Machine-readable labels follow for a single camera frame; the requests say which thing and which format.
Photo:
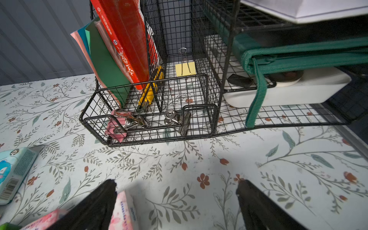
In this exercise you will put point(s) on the green paper folder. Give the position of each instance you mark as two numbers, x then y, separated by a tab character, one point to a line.
101	62

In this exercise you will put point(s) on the white plastic case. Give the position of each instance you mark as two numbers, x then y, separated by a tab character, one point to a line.
314	86

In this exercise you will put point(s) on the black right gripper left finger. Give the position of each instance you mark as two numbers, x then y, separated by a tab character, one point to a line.
93	213

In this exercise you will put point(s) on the black wire desk organizer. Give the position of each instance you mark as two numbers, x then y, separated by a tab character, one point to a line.
202	94

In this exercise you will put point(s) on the yellow sticky note pad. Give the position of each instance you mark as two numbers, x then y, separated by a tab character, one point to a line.
185	69

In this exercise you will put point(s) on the red book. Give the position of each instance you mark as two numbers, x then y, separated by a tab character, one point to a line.
124	22

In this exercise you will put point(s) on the silver bulldog clip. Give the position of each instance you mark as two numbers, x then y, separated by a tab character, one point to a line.
172	118

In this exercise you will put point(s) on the teal cartoon tissue pack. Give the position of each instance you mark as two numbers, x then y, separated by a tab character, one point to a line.
15	165

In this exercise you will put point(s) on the pink binder clip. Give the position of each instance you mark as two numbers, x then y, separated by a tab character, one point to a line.
118	126

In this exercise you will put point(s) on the yellow utility knife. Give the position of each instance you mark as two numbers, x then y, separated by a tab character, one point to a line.
150	89

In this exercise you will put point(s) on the pink floral tissue pack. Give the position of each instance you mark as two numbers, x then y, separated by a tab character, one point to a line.
124	215

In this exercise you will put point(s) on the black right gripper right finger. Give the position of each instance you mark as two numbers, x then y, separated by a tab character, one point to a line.
260	212

